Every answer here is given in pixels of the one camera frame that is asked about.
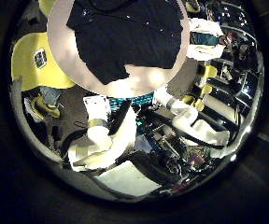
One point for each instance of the black piece of clothing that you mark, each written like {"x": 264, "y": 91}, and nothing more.
{"x": 125, "y": 34}

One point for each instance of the teal ribbed bar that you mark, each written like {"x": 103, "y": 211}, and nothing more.
{"x": 140, "y": 100}

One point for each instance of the white base platform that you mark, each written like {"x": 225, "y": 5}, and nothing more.
{"x": 126, "y": 182}

